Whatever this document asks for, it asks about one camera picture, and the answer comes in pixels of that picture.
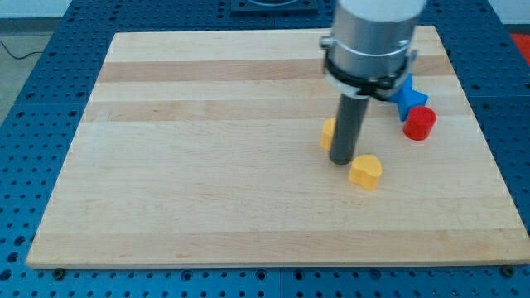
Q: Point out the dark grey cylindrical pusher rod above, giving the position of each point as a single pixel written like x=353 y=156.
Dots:
x=348 y=122

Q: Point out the yellow heart block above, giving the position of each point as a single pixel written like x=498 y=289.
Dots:
x=366 y=171

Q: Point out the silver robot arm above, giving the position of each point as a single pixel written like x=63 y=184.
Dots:
x=367 y=56

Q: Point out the yellow hexagon block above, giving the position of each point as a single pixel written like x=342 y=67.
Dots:
x=327 y=133

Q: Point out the blue star block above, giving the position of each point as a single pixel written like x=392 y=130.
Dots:
x=408 y=98

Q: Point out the red cylinder block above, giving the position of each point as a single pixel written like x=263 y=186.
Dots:
x=419 y=123

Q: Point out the light wooden board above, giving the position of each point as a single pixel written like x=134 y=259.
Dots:
x=202 y=149

